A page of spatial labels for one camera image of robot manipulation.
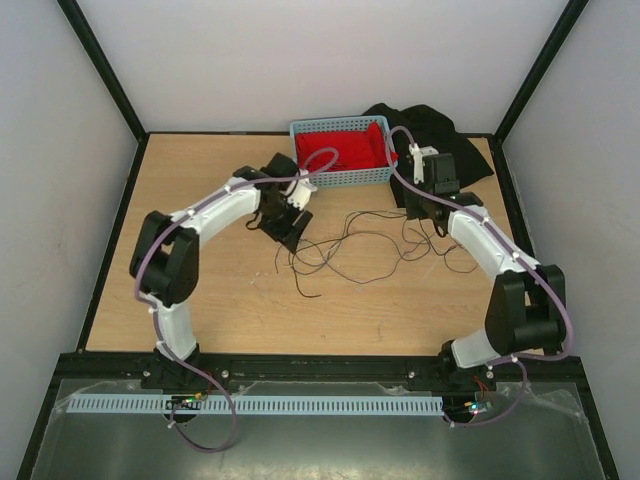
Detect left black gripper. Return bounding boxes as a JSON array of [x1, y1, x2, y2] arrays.
[[258, 194, 312, 252]]

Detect single black wire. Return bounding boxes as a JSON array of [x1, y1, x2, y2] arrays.
[[287, 232, 401, 286]]

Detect thin white wire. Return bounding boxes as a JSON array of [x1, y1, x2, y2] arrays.
[[284, 209, 451, 281]]

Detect black wire bundle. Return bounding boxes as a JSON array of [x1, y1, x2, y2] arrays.
[[274, 209, 480, 300]]

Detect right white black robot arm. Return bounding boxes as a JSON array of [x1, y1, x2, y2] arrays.
[[400, 144, 573, 389]]

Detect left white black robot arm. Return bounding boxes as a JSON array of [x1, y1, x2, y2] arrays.
[[129, 153, 317, 388]]

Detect light blue plastic basket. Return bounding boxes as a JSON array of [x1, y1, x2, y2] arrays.
[[289, 115, 398, 188]]

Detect black cloth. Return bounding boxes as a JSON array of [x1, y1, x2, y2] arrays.
[[362, 103, 494, 219]]

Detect red cloth in basket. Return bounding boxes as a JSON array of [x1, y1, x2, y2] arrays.
[[294, 123, 388, 172]]

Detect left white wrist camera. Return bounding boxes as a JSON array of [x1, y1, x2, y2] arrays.
[[284, 179, 317, 210]]

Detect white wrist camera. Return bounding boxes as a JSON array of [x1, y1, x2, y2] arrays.
[[408, 143, 439, 184], [284, 179, 317, 210]]

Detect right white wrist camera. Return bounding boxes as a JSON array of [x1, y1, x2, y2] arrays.
[[408, 143, 439, 184]]

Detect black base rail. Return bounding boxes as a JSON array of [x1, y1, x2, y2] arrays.
[[54, 352, 584, 394]]

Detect light blue slotted cable duct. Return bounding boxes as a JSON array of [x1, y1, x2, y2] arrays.
[[66, 394, 443, 416]]

